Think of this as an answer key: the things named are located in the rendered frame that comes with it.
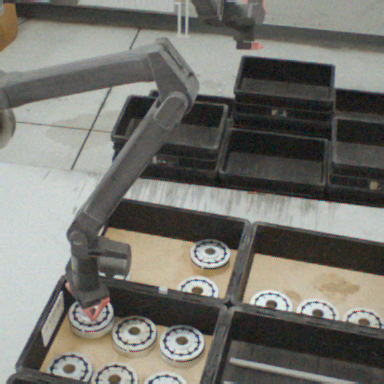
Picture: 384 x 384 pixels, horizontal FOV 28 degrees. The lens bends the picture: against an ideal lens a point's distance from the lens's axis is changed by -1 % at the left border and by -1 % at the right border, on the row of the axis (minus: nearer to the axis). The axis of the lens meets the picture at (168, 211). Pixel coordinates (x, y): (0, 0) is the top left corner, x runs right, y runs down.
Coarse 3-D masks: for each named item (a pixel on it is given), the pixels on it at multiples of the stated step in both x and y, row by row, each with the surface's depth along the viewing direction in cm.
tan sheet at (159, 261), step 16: (128, 240) 204; (144, 240) 204; (160, 240) 204; (176, 240) 204; (144, 256) 200; (160, 256) 200; (176, 256) 200; (144, 272) 195; (160, 272) 195; (176, 272) 195; (192, 272) 195; (224, 272) 195; (176, 288) 191; (224, 288) 191
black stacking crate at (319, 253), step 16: (256, 240) 198; (272, 240) 196; (288, 240) 195; (304, 240) 194; (320, 240) 192; (336, 240) 191; (272, 256) 200; (288, 256) 198; (304, 256) 197; (320, 256) 196; (336, 256) 194; (352, 256) 193; (368, 256) 191; (368, 272) 195; (240, 288) 179
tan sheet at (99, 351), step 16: (64, 320) 183; (64, 336) 179; (160, 336) 179; (208, 336) 179; (48, 352) 176; (64, 352) 176; (80, 352) 176; (96, 352) 176; (112, 352) 176; (96, 368) 172; (144, 368) 172; (160, 368) 172; (176, 368) 172; (192, 368) 172
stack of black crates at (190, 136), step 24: (144, 96) 302; (120, 120) 290; (192, 120) 304; (216, 120) 302; (120, 144) 284; (168, 144) 278; (192, 144) 278; (216, 144) 278; (168, 168) 285; (192, 168) 284; (216, 168) 284
